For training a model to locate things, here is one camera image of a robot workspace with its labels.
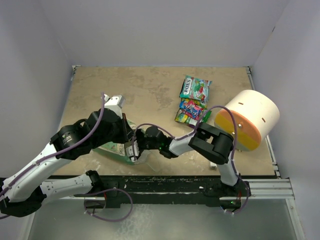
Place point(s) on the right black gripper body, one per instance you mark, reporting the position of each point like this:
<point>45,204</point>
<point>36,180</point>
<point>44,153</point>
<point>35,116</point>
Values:
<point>145,142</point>

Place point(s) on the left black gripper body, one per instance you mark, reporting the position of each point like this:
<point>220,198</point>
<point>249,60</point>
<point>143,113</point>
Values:
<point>123,137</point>

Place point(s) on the green patterned paper bag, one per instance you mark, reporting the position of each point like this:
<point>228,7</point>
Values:
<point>117,152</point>

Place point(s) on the blue small snack packet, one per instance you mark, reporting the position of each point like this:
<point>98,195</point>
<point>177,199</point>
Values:
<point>191,108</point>

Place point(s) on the red snack packet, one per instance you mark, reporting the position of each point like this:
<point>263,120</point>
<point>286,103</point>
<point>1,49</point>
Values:
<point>194,108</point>

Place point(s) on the teal pink snack packet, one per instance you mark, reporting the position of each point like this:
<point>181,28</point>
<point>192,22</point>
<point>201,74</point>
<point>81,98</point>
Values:
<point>195,88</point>

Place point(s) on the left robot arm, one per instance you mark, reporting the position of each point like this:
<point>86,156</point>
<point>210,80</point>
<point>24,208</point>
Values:
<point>27,190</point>

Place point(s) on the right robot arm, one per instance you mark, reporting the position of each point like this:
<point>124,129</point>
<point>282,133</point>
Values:
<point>215,145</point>

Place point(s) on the small white plastic clip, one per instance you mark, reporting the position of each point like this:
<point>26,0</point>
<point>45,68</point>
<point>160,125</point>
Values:
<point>213,166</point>

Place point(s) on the large cream cylinder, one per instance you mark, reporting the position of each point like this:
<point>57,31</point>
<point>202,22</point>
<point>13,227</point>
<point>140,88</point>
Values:
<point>255,116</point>

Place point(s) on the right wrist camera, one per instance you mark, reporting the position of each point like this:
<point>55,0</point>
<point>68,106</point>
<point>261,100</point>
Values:
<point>132,151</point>

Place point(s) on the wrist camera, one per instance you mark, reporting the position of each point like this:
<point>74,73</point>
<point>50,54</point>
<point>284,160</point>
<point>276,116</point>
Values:
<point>132,151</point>
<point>114,103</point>

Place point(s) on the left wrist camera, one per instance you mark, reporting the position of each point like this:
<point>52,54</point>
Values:
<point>114,103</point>

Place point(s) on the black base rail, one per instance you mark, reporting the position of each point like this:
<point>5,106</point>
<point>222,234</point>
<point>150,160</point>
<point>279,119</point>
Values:
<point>169,190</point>

